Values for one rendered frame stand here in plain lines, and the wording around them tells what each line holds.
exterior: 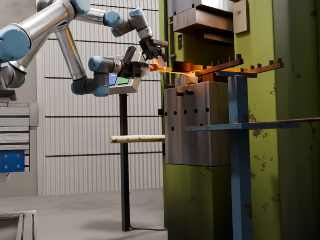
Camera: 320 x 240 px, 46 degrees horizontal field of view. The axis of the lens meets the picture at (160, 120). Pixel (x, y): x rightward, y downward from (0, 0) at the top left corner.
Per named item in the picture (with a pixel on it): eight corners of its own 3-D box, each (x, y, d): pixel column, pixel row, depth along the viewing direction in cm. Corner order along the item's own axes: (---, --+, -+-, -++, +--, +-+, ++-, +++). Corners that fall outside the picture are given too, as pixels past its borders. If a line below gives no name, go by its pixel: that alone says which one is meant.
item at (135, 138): (113, 144, 223) (112, 135, 223) (108, 144, 227) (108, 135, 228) (169, 142, 250) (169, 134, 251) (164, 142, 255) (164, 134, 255)
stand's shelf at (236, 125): (241, 128, 137) (241, 123, 137) (185, 131, 172) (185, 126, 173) (300, 127, 150) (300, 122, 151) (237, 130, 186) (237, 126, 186)
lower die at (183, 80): (197, 85, 211) (197, 70, 211) (175, 89, 227) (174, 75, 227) (245, 89, 237) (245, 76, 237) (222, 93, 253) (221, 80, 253)
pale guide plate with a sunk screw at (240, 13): (246, 30, 199) (245, -2, 200) (233, 34, 206) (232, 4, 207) (249, 30, 201) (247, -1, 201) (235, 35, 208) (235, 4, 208)
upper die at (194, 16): (195, 23, 213) (195, 6, 213) (173, 31, 228) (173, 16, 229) (243, 34, 239) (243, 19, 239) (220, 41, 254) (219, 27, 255)
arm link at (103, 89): (96, 98, 188) (96, 76, 189) (113, 96, 182) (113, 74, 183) (85, 96, 182) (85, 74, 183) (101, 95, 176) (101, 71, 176)
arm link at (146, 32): (144, 28, 204) (153, 25, 197) (147, 36, 205) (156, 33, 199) (134, 33, 200) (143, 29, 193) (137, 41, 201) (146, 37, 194)
